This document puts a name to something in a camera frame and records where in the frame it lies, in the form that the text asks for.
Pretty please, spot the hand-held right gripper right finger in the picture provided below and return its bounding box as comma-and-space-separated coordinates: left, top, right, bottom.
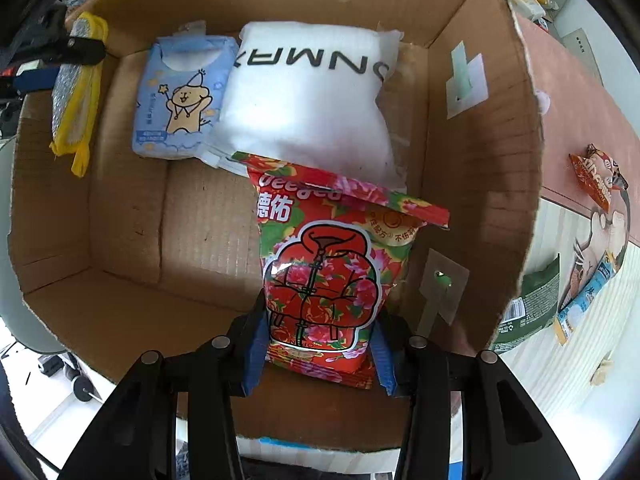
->
371, 309, 583, 480

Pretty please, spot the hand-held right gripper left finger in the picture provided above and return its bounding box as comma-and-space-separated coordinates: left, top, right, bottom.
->
59, 290, 269, 480

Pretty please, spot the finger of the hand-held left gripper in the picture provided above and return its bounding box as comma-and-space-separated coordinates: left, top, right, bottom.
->
37, 35, 108, 67
11, 67, 64, 94

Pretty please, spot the yellow-edged silver scouring cloth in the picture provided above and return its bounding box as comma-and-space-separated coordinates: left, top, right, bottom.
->
49, 11, 109, 179

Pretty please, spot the red floral wipes pack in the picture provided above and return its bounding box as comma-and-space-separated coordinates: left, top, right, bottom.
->
234, 151, 451, 391

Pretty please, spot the blue bear tissue pack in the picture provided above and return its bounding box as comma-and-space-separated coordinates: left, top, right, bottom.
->
131, 35, 240, 161

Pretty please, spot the brown cardboard box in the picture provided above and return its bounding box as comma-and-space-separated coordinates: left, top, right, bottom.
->
7, 0, 547, 453

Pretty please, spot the white pillow pack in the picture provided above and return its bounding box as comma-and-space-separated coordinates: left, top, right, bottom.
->
202, 21, 409, 194

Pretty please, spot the green packet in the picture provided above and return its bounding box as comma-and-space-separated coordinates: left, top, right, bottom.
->
490, 254, 561, 356

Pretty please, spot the black office chair base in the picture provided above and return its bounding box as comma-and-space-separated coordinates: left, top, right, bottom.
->
37, 352, 96, 403

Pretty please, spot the blue tube packet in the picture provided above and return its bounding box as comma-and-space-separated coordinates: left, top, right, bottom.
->
552, 250, 619, 347

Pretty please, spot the small beige paper scrap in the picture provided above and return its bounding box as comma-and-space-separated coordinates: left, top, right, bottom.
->
590, 355, 615, 387

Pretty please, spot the orange snack packet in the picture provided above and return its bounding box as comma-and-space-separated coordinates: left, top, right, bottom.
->
568, 144, 622, 214

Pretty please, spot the grey booklet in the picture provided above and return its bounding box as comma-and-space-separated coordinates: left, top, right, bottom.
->
561, 27, 603, 73

